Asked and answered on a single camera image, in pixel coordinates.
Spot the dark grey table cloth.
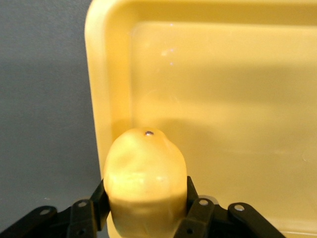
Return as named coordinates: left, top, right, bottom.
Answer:
left=0, top=0, right=109, bottom=219

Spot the yellow potato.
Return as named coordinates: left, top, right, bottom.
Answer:
left=103, top=126, right=188, bottom=238

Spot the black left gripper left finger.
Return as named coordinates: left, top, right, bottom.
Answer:
left=0, top=178, right=111, bottom=238

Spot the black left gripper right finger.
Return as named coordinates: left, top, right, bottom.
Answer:
left=174, top=175, right=288, bottom=238

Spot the yellow plastic tray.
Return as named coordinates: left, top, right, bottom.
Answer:
left=84, top=0, right=317, bottom=238

